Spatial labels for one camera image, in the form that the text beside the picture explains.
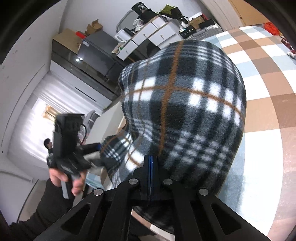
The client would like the black white plaid cardigan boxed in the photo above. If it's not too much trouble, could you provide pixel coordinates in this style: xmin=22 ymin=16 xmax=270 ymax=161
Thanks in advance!
xmin=99 ymin=39 xmax=247 ymax=233

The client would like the black sleeved left forearm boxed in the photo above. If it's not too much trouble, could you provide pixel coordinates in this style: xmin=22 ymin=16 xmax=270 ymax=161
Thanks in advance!
xmin=9 ymin=180 xmax=74 ymax=241

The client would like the person in far room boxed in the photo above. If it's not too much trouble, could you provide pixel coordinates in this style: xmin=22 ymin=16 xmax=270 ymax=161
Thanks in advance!
xmin=44 ymin=138 xmax=53 ymax=154

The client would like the dark grey refrigerator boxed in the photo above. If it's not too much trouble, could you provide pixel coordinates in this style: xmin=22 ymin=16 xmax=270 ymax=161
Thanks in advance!
xmin=78 ymin=30 xmax=130 ymax=83

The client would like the open cardboard box on fridge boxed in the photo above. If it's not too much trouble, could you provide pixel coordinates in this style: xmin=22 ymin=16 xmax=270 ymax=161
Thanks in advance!
xmin=85 ymin=19 xmax=103 ymax=36

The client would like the white electric kettle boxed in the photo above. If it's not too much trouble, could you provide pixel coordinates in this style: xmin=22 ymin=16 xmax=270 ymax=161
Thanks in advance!
xmin=114 ymin=28 xmax=134 ymax=43

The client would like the white drawer desk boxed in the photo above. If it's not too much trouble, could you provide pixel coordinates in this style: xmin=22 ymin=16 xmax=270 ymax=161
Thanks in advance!
xmin=116 ymin=16 xmax=182 ymax=60

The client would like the silver aluminium suitcase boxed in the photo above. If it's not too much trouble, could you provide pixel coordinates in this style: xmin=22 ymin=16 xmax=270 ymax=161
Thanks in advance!
xmin=186 ymin=21 xmax=223 ymax=40

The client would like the orange plastic bag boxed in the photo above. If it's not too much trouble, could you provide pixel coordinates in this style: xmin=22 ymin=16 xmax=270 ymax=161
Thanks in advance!
xmin=264 ymin=22 xmax=280 ymax=36

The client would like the wooden door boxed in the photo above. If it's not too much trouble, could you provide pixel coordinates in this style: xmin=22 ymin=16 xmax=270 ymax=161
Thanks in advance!
xmin=229 ymin=0 xmax=269 ymax=26

